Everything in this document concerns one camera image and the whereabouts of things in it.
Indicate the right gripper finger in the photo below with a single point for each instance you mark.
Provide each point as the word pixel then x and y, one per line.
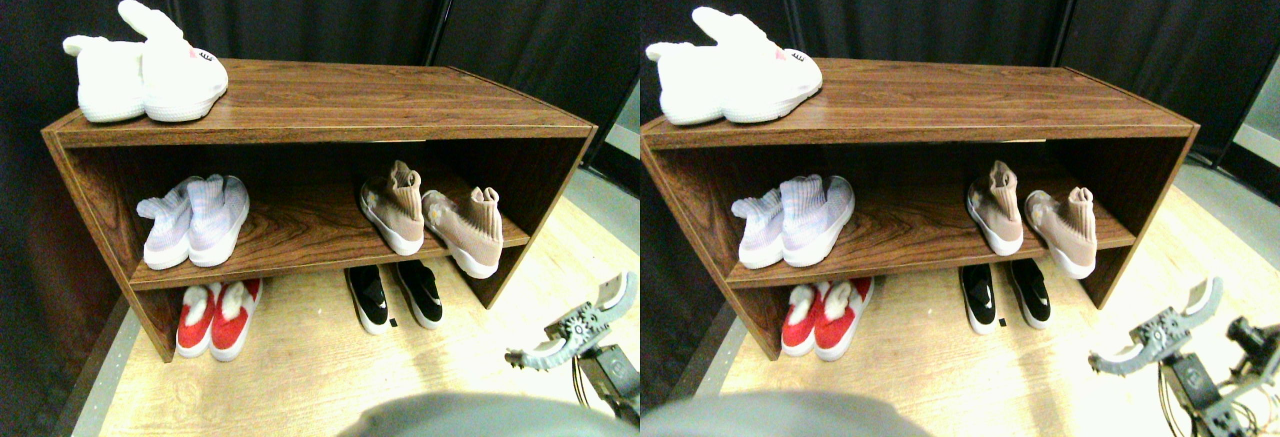
pixel 545 355
pixel 1200 307
pixel 615 302
pixel 1130 357

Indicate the black shoe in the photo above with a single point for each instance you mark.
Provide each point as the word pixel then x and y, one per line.
pixel 980 302
pixel 370 302
pixel 420 297
pixel 1030 297

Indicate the beige shoe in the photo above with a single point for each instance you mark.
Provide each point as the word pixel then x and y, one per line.
pixel 393 219
pixel 465 235
pixel 998 219
pixel 1065 235

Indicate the lilac shoe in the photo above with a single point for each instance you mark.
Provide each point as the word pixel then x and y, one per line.
pixel 818 232
pixel 218 232
pixel 165 239
pixel 760 239

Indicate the red shoe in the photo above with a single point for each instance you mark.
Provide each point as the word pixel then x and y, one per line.
pixel 234 327
pixel 196 325
pixel 800 325
pixel 842 327

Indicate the white shoe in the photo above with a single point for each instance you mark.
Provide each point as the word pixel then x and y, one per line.
pixel 685 87
pixel 180 85
pixel 105 85
pixel 765 85

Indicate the curtain stand pole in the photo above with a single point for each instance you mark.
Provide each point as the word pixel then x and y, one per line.
pixel 1068 12
pixel 170 2
pixel 788 2
pixel 445 12

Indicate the brown shoe rack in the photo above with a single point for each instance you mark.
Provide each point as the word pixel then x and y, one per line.
pixel 930 102
pixel 330 102

